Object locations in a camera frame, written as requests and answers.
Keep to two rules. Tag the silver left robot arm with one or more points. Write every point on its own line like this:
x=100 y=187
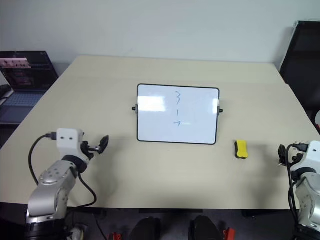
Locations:
x=50 y=180

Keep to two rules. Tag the black chair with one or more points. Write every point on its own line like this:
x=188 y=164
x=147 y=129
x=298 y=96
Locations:
x=303 y=65

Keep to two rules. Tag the black-framed desktop whiteboard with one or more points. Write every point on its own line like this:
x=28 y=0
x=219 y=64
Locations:
x=175 y=117

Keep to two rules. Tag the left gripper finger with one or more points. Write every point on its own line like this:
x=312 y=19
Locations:
x=102 y=149
x=106 y=140

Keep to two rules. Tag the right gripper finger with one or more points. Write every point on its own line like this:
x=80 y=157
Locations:
x=282 y=160
x=282 y=149

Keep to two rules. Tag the open laptop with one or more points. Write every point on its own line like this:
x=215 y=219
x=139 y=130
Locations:
x=22 y=75

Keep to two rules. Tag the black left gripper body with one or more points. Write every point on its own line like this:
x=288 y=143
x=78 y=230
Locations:
x=86 y=148

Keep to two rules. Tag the yellow and black eraser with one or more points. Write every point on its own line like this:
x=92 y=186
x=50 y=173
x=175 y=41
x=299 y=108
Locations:
x=242 y=148

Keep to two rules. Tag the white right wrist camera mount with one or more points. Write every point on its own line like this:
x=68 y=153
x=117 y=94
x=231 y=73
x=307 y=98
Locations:
x=312 y=155

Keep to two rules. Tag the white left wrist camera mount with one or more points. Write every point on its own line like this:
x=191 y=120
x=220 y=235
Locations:
x=67 y=141

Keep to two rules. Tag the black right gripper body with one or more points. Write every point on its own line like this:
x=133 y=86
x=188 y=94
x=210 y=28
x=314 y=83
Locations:
x=297 y=158

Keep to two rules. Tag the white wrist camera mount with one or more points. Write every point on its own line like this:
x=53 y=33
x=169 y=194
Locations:
x=312 y=155
x=67 y=141

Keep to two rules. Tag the red clamp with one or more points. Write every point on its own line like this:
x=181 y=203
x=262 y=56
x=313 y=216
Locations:
x=228 y=234

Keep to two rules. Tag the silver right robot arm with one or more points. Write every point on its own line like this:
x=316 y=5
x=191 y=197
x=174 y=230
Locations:
x=310 y=190

